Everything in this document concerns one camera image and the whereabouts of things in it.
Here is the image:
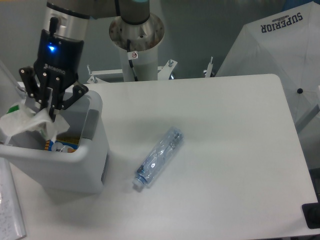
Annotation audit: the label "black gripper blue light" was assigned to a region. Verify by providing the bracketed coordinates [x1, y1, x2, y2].
[19, 16, 89, 122]

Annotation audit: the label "clear plastic wrapper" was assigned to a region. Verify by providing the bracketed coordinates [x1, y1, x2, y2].
[0, 102, 70, 145]

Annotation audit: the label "clear plastic water bottle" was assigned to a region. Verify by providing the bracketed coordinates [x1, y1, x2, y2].
[132, 126, 184, 192]

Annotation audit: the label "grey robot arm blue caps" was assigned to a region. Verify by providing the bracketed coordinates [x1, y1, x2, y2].
[19, 0, 159, 120]

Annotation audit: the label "white trash can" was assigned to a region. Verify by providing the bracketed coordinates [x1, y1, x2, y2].
[0, 58, 111, 195]

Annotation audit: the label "blue yellow snack package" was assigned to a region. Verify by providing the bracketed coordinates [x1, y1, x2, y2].
[44, 137, 80, 153]

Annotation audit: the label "white umbrella with lettering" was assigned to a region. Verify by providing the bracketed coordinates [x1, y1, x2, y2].
[216, 1, 320, 122]

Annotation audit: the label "black device at edge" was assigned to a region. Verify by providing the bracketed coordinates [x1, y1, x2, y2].
[302, 202, 320, 229]

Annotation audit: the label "black cable on pedestal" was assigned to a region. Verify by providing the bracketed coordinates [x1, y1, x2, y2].
[125, 39, 139, 82]

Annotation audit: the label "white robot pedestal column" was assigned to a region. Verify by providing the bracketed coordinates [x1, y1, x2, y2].
[109, 13, 165, 68]

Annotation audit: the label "white metal base bracket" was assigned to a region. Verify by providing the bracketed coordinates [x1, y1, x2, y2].
[86, 56, 216, 85]

